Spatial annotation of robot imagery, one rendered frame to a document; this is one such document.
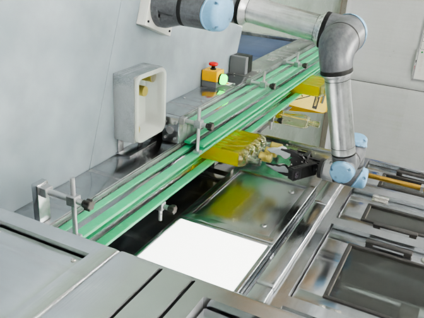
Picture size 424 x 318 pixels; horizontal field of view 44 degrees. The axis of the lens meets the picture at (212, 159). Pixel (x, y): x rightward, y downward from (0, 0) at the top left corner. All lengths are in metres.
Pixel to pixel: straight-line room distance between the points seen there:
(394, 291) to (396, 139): 6.37
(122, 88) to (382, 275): 0.99
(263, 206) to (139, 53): 0.68
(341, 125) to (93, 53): 0.77
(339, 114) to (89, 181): 0.77
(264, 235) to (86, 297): 0.93
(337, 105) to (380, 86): 6.17
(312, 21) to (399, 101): 6.13
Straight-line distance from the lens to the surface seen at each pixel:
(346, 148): 1.68
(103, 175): 1.62
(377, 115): 7.90
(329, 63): 1.58
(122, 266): 0.94
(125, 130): 1.71
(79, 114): 1.58
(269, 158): 1.93
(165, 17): 1.75
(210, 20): 1.67
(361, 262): 1.75
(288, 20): 1.73
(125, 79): 1.66
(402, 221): 2.04
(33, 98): 1.43
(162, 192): 1.72
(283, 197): 1.94
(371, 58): 7.73
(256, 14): 1.77
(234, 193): 1.94
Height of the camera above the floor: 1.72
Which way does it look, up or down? 23 degrees down
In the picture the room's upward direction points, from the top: 104 degrees clockwise
